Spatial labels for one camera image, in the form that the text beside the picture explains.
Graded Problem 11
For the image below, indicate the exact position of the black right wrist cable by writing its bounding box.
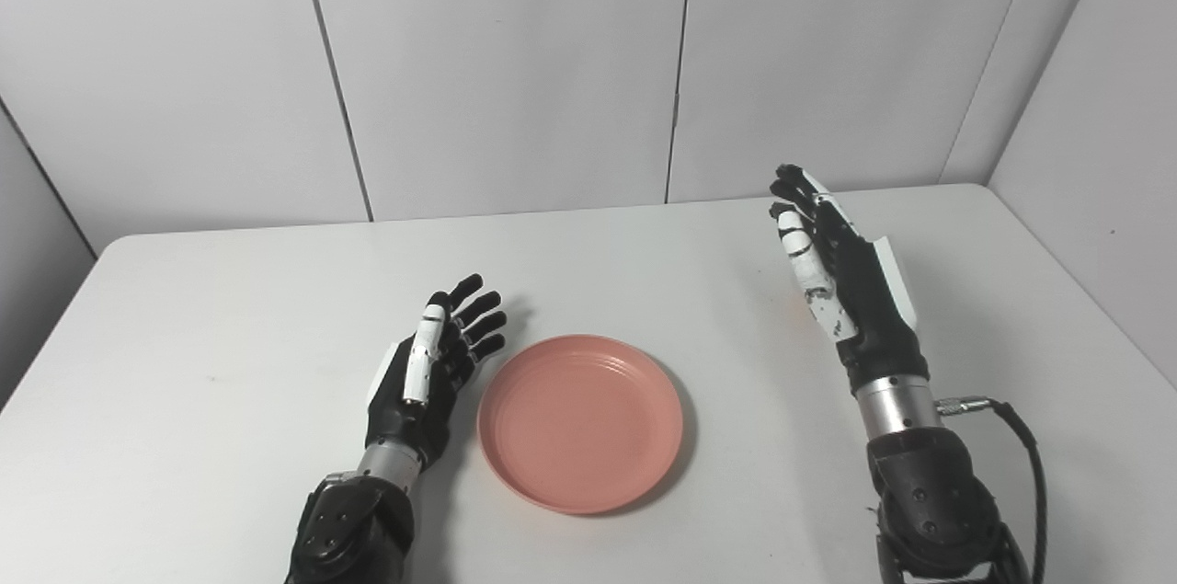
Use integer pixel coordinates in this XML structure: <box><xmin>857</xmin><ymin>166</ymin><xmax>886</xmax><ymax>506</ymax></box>
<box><xmin>936</xmin><ymin>395</ymin><xmax>1050</xmax><ymax>584</ymax></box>

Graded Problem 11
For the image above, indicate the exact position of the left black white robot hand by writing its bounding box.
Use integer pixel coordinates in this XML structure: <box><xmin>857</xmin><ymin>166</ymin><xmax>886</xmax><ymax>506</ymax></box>
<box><xmin>365</xmin><ymin>273</ymin><xmax>508</xmax><ymax>473</ymax></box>

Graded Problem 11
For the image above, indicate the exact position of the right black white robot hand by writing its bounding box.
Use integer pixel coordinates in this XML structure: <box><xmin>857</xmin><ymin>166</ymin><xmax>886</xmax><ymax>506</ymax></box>
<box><xmin>770</xmin><ymin>164</ymin><xmax>931</xmax><ymax>395</ymax></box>

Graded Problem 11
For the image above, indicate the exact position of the pink round plate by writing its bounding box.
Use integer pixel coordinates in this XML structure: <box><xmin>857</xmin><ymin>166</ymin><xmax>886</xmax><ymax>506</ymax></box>
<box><xmin>477</xmin><ymin>334</ymin><xmax>685</xmax><ymax>516</ymax></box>

